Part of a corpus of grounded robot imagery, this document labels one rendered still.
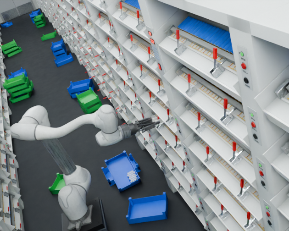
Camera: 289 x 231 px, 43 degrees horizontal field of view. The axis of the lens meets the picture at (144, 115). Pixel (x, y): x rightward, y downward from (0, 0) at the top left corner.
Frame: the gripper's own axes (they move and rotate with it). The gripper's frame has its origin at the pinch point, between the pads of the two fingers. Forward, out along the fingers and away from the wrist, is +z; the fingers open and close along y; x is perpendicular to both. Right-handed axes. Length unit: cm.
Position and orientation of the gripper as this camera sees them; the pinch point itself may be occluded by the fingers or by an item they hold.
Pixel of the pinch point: (158, 120)
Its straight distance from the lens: 233.9
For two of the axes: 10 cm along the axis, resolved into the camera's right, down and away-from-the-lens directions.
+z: 9.2, -3.0, 2.5
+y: 3.6, 4.1, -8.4
